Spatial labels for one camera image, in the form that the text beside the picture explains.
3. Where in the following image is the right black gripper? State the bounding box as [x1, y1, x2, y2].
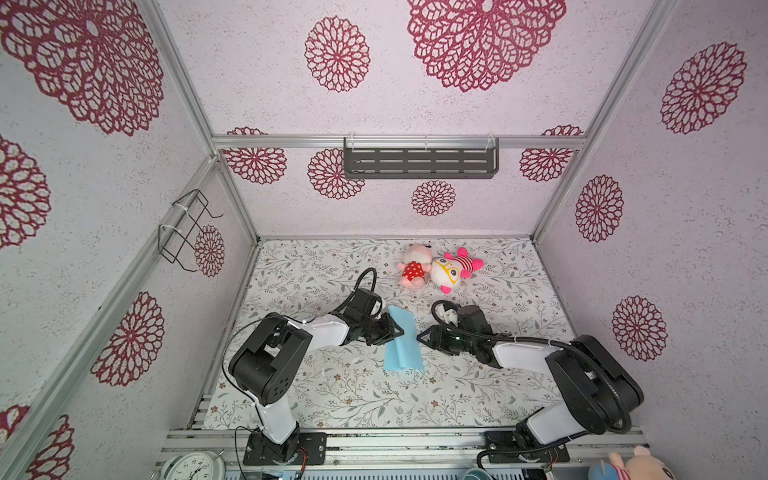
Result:
[415, 324, 475, 355]

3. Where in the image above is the light blue paper sheet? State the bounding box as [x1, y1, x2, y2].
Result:
[383, 306, 424, 371]

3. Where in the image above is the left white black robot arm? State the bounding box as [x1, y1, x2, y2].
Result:
[226, 288, 404, 447]

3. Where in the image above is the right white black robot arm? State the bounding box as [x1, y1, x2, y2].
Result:
[417, 300, 644, 455]

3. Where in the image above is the yellow face plush doll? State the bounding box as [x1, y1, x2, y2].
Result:
[429, 247, 485, 294]

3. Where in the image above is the pink plush doll red dress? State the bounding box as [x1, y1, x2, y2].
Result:
[397, 244, 433, 289]

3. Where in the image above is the teal round cup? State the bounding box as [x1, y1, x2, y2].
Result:
[458, 468, 493, 480]

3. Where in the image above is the blue plush toy foreground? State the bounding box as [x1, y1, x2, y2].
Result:
[588, 460, 621, 480]

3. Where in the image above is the white analog clock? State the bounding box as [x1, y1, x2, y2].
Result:
[159, 451, 226, 480]

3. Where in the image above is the pink plush toy foreground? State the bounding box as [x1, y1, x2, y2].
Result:
[608, 446, 676, 480]

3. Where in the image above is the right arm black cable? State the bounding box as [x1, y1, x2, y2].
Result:
[430, 299, 634, 436]

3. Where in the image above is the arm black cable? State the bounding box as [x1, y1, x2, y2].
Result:
[430, 299, 634, 436]
[335, 267, 379, 316]

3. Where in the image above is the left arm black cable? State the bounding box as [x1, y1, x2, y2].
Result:
[335, 267, 379, 316]

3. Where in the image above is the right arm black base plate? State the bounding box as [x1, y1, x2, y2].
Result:
[483, 430, 571, 464]

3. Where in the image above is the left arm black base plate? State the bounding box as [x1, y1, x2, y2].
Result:
[242, 431, 328, 466]

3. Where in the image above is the grey slotted wall shelf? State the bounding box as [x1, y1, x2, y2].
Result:
[342, 138, 499, 180]

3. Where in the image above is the black wire wall rack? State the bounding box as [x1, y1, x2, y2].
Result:
[156, 189, 225, 278]

